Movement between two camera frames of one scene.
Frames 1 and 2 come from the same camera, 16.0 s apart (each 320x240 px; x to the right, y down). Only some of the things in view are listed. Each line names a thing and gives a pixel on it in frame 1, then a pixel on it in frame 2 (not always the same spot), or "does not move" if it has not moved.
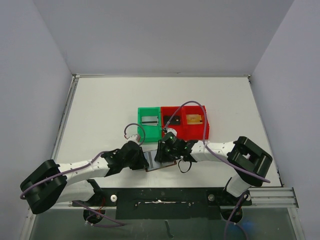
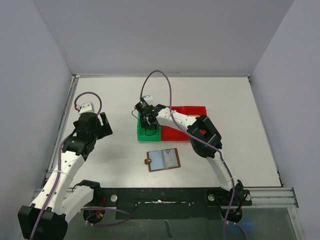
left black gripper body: x=136 y=163 → x=96 y=132
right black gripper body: x=161 y=153 → x=145 y=119
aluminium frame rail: x=282 y=197 does not move
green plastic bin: x=149 y=133 does not move
